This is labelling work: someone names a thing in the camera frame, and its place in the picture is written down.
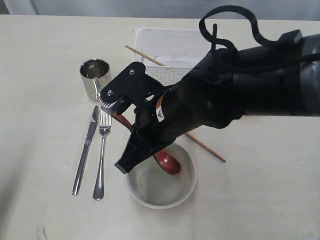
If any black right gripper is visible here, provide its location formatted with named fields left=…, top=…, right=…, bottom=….
left=114, top=48, right=244, bottom=174

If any dark red wooden spoon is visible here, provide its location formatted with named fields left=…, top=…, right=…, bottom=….
left=112, top=113, right=182, bottom=175

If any white floral ceramic bowl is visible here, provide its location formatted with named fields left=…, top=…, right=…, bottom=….
left=125, top=143, right=197, bottom=210

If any silver fork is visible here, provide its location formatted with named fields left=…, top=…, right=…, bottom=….
left=93, top=108, right=112, bottom=201

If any silver table knife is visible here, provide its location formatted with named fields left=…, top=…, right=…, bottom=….
left=72, top=105, right=100, bottom=196

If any wooden chopstick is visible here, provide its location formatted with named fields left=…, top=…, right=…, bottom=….
left=125, top=45, right=165, bottom=66
left=184, top=132, right=226, bottom=163

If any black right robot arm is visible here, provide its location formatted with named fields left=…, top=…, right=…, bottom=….
left=109, top=35, right=320, bottom=174

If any white perforated plastic basket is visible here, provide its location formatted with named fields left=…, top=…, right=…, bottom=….
left=132, top=27, right=211, bottom=86

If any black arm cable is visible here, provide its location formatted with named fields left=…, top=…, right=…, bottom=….
left=198, top=5, right=320, bottom=73

